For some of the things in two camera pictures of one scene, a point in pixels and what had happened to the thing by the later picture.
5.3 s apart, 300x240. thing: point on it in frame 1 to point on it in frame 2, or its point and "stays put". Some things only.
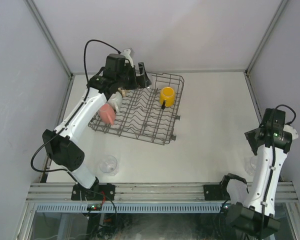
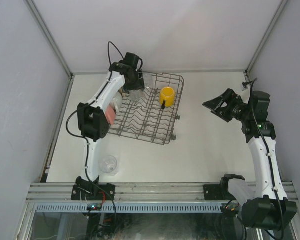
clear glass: (251, 164) to (136, 95)
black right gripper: (251, 139) to (228, 107)
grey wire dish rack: (141, 115) stays put
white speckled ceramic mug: (115, 100) stays put
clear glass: (108, 164) stays put
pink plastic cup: (107, 114) stays put
